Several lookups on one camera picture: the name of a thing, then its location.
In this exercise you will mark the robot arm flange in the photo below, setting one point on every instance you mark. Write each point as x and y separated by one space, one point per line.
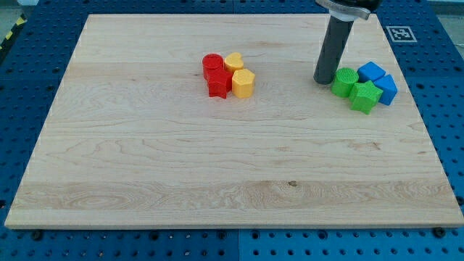
350 10

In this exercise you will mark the red star block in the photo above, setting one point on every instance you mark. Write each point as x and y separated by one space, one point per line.
219 82

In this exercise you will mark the yellow hexagon block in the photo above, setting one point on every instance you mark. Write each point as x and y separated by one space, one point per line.
243 83

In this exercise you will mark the yellow heart block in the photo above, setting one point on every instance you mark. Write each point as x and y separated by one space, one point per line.
233 62

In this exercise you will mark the red cylinder block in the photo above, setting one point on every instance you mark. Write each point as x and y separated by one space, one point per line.
210 62

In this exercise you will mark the wooden board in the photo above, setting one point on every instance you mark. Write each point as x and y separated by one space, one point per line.
134 141

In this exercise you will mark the green cylinder block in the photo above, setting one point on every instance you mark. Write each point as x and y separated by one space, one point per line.
343 82

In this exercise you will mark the green star block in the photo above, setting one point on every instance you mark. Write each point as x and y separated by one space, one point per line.
364 96

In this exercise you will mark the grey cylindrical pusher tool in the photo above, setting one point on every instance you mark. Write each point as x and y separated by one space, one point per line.
337 34

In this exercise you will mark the blue cube block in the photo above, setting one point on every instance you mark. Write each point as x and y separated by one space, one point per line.
370 71

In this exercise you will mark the blue pentagon block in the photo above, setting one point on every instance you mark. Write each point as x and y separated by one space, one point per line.
389 88

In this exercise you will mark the white fiducial marker tag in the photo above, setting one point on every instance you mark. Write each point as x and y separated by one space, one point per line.
401 34

